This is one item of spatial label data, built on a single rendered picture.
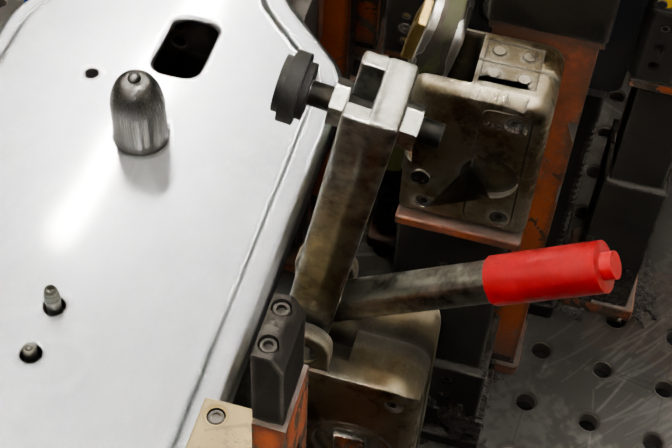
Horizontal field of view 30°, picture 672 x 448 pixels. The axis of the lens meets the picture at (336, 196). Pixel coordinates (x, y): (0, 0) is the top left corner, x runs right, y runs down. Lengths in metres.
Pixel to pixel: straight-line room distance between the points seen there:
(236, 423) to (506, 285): 0.13
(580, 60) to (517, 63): 0.06
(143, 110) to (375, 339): 0.20
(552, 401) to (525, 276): 0.48
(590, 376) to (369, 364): 0.45
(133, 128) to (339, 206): 0.24
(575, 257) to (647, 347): 0.53
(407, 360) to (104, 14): 0.34
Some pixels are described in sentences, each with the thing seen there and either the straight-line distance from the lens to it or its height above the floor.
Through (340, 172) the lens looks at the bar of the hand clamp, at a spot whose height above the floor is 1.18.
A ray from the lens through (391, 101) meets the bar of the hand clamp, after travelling 0.46.
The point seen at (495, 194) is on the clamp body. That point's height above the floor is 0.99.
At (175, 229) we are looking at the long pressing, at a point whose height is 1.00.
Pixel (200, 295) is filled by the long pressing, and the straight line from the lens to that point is 0.67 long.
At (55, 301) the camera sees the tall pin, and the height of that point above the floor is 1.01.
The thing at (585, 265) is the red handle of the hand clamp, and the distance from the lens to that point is 0.51.
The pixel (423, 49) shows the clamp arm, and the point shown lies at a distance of 0.67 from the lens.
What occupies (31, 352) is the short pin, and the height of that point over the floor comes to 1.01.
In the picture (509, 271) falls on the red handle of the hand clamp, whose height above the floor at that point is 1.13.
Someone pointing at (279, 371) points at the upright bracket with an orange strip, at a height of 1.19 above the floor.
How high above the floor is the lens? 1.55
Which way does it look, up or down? 51 degrees down
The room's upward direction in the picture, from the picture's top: 3 degrees clockwise
